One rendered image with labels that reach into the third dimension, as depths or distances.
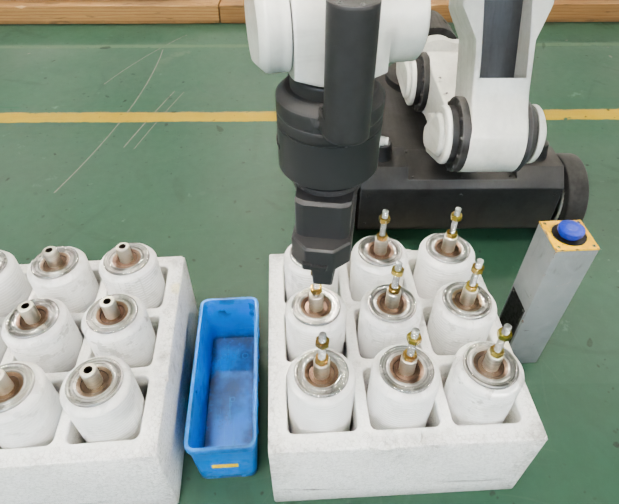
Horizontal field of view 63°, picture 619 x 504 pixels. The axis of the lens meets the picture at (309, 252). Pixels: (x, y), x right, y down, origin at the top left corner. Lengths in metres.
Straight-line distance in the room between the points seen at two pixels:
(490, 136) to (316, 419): 0.58
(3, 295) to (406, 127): 0.99
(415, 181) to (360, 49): 0.83
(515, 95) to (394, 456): 0.65
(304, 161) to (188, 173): 1.12
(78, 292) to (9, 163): 0.88
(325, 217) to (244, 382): 0.61
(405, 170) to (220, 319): 0.51
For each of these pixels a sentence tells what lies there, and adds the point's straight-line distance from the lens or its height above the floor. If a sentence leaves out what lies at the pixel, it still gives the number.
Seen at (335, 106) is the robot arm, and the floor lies 0.69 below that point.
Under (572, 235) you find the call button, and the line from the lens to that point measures 0.88.
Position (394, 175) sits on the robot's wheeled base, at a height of 0.20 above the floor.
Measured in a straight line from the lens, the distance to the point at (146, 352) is 0.85.
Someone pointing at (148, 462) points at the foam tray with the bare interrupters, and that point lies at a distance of 0.78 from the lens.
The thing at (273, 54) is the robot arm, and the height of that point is 0.71.
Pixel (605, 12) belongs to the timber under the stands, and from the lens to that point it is 2.87.
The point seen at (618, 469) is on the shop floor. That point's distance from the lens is 1.06.
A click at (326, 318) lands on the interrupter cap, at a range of 0.76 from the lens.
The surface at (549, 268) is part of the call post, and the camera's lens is 0.89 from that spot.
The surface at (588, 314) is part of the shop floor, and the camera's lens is 1.25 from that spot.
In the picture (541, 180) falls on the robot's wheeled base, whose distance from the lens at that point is 1.24.
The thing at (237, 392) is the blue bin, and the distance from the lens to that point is 0.99.
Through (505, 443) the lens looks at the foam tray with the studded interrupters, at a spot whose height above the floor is 0.17.
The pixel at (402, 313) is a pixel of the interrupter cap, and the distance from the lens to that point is 0.78.
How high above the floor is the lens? 0.85
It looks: 44 degrees down
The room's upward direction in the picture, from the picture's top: straight up
